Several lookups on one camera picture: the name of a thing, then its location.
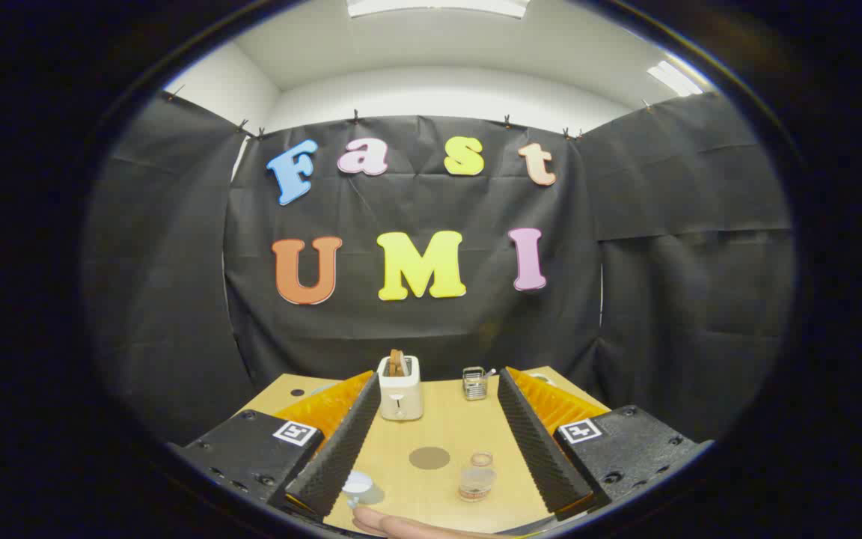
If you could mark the wooden table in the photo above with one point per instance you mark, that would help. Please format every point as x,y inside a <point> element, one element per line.
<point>446,423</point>

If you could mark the white toaster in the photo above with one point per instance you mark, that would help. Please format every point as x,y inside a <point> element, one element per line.
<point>399,400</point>

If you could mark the white cup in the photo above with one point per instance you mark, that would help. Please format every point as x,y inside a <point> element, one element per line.
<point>357,483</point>

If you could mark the black backdrop cloth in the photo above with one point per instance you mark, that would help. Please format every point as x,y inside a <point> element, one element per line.
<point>663,224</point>

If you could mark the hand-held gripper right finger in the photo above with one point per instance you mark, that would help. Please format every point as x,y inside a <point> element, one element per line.
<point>539,449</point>

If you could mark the clear plastic juice bottle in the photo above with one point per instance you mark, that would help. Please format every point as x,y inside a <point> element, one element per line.
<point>477,479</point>

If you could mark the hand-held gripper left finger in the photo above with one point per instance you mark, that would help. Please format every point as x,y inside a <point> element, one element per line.
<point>341,449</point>

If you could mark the long ceiling light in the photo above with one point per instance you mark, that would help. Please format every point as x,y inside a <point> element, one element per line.
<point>438,6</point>

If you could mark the small ceiling light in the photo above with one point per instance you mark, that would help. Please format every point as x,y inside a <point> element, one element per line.
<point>674,78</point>

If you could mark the round brown coaster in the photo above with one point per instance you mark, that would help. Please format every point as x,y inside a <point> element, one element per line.
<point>429,458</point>

